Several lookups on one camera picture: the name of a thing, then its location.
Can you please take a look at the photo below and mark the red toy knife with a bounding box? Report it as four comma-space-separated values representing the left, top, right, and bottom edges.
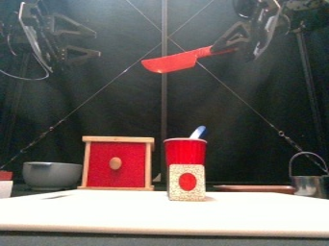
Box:
141, 45, 240, 75

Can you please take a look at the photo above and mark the sushi roll with red centre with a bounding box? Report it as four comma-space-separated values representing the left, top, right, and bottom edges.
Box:
168, 163, 208, 202

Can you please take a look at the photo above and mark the blue and white utensil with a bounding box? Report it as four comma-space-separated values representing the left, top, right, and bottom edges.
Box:
189, 125, 209, 140

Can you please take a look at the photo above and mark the red plastic cup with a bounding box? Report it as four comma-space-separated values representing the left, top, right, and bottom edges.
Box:
162, 137, 209, 171

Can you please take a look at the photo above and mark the wooden box with red drawer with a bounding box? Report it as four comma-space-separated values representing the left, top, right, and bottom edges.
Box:
78, 135, 156, 192

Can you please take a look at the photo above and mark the grey bowl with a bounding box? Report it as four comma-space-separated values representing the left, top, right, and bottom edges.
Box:
21, 160, 83, 192

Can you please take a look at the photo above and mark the brown flat tray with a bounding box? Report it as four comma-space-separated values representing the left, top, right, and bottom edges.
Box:
213, 184, 297, 196

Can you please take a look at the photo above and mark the white container with red top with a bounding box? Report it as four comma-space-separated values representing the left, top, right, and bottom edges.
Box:
0, 170, 15, 200

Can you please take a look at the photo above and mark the white cutting board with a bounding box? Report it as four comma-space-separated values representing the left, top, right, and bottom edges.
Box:
0, 188, 329, 239

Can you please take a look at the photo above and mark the grey looped cable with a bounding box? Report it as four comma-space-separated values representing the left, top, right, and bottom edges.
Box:
0, 2, 54, 82

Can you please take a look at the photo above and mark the diagonal brace wire with turnbuckle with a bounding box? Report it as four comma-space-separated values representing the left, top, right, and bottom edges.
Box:
123, 0, 329, 176
0, 0, 217, 171

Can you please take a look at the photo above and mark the slanted black frame pole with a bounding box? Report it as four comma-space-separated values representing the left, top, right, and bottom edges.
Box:
295, 30, 327, 158

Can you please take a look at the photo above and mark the vertical metal frame pole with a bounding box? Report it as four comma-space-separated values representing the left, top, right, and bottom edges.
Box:
160, 0, 170, 185

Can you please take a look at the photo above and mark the metal bucket with handle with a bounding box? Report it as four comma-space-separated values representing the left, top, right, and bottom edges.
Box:
288, 151, 329, 200

